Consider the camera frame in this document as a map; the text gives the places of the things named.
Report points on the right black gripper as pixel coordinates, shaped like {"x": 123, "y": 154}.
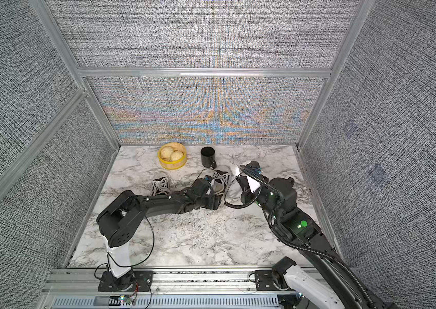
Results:
{"x": 252, "y": 181}

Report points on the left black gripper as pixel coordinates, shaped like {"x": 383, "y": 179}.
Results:
{"x": 213, "y": 192}

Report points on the black sneaker white laces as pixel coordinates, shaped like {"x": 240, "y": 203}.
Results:
{"x": 160, "y": 186}
{"x": 219, "y": 178}

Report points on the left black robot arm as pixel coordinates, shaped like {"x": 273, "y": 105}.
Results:
{"x": 120, "y": 220}

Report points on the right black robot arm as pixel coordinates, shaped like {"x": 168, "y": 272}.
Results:
{"x": 296, "y": 229}

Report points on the black mug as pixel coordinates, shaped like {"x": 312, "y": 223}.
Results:
{"x": 208, "y": 157}

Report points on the right beige bun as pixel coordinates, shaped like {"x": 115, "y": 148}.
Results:
{"x": 176, "y": 155}

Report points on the beige bun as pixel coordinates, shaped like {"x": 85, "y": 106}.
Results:
{"x": 176, "y": 155}
{"x": 166, "y": 153}

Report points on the yellow steamer basket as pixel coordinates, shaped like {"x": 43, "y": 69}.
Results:
{"x": 170, "y": 165}

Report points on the left beige bun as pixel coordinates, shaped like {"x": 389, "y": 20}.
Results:
{"x": 166, "y": 153}

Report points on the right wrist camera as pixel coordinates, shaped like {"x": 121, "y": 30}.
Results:
{"x": 252, "y": 177}

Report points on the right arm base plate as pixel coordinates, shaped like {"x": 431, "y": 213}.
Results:
{"x": 269, "y": 280}

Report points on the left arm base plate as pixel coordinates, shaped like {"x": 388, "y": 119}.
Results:
{"x": 132, "y": 281}

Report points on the aluminium front rail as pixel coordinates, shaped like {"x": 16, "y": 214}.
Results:
{"x": 165, "y": 281}

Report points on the aluminium enclosure frame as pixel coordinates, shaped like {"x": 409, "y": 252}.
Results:
{"x": 81, "y": 79}

